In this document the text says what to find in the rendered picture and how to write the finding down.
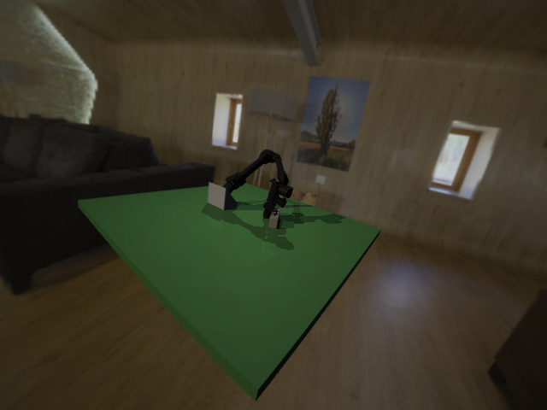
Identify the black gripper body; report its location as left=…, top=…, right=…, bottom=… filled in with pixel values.
left=263, top=191, right=279, bottom=210

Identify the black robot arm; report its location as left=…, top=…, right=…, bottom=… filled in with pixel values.
left=222, top=149, right=293, bottom=208

